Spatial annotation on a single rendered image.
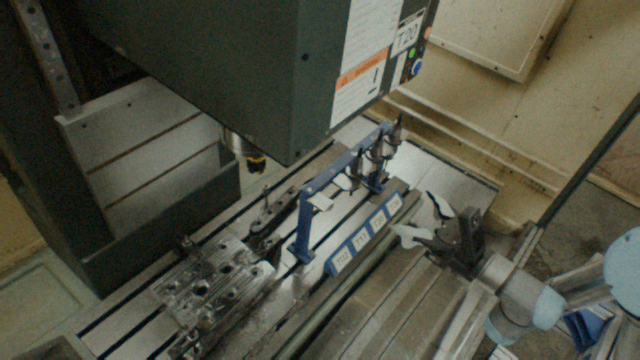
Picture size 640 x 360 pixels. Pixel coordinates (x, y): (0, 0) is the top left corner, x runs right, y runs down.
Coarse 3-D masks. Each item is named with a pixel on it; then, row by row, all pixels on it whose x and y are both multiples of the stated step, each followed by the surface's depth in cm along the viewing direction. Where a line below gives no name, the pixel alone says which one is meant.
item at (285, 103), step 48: (96, 0) 85; (144, 0) 74; (192, 0) 65; (240, 0) 58; (288, 0) 53; (336, 0) 58; (144, 48) 83; (192, 48) 72; (240, 48) 64; (288, 48) 58; (336, 48) 65; (192, 96) 81; (240, 96) 71; (288, 96) 63; (384, 96) 91; (288, 144) 70
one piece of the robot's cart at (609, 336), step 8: (616, 320) 124; (608, 328) 123; (616, 328) 122; (600, 336) 125; (608, 336) 120; (616, 336) 122; (600, 344) 120; (608, 344) 119; (568, 352) 143; (576, 352) 135; (584, 352) 128; (592, 352) 122; (600, 352) 117; (608, 352) 118
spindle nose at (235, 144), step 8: (224, 128) 89; (224, 136) 91; (232, 136) 89; (224, 144) 93; (232, 144) 90; (240, 144) 89; (248, 144) 89; (232, 152) 92; (240, 152) 91; (248, 152) 90; (256, 152) 90
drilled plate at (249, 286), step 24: (216, 240) 138; (192, 264) 132; (216, 264) 132; (240, 264) 133; (264, 264) 134; (168, 288) 127; (192, 288) 126; (216, 288) 127; (240, 288) 128; (192, 312) 121; (216, 312) 122
